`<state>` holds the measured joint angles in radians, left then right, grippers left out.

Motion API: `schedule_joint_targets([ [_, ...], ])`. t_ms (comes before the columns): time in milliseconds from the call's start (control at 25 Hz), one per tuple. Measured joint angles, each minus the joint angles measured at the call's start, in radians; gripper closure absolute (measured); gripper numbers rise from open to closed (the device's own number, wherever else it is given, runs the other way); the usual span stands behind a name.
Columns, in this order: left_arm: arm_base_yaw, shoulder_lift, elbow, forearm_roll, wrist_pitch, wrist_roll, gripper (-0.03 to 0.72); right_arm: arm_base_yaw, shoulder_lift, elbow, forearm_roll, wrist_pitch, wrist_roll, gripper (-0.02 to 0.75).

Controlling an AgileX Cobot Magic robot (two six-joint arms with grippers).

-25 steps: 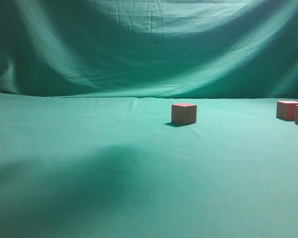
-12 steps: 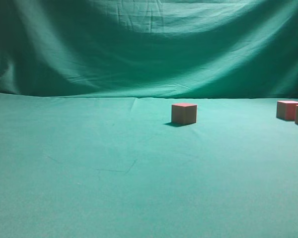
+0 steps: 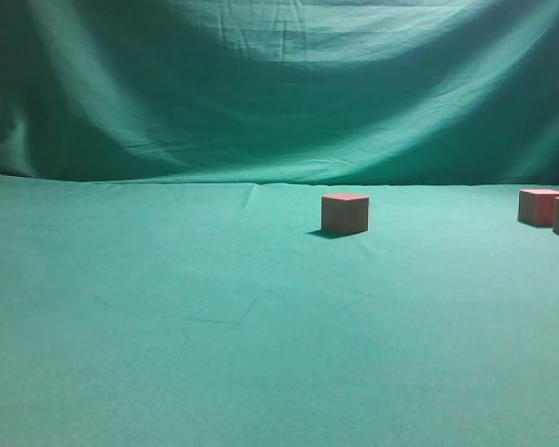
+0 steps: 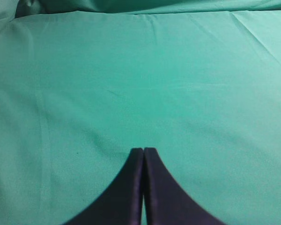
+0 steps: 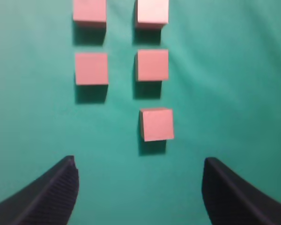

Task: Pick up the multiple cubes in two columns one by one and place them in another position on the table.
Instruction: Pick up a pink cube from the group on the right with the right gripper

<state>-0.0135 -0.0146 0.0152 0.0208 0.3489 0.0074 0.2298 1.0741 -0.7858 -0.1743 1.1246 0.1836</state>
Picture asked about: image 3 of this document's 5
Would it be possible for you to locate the pink cube far column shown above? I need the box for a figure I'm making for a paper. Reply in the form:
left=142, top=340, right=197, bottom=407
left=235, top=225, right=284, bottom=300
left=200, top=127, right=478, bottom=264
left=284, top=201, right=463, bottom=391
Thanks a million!
left=517, top=189, right=559, bottom=227

